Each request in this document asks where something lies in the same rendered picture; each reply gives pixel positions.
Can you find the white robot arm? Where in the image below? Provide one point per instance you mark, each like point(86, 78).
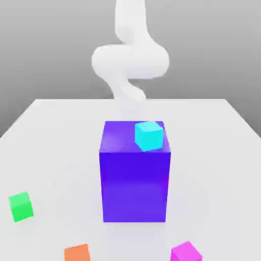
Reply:
point(130, 61)

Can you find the small cyan cube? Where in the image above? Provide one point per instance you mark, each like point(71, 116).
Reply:
point(148, 136)

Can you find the small magenta cube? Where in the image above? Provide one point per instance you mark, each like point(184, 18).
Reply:
point(184, 252)

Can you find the small green cube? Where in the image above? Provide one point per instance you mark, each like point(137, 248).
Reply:
point(20, 207)

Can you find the small orange cube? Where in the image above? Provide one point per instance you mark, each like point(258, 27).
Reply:
point(77, 253)

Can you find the large purple box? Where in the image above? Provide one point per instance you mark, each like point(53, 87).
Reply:
point(134, 183)

